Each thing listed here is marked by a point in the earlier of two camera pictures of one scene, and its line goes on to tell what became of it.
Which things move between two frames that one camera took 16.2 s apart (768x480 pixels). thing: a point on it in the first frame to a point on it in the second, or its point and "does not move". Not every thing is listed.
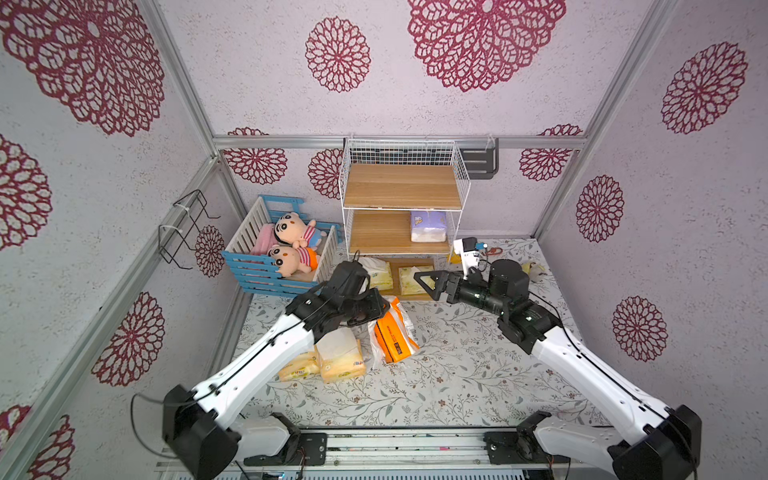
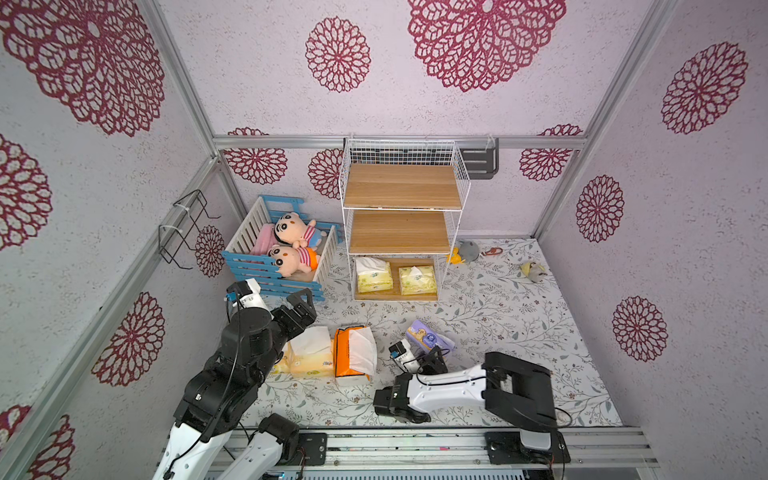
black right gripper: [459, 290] to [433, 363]
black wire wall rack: [171, 240] does not move
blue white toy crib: [273, 252] does not move
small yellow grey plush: [535, 271] does not move
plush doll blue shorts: [291, 229] does not move
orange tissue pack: [393, 334] to [355, 356]
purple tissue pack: [428, 226] to [427, 336]
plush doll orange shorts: [289, 260] does not move
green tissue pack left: [378, 271] does not move
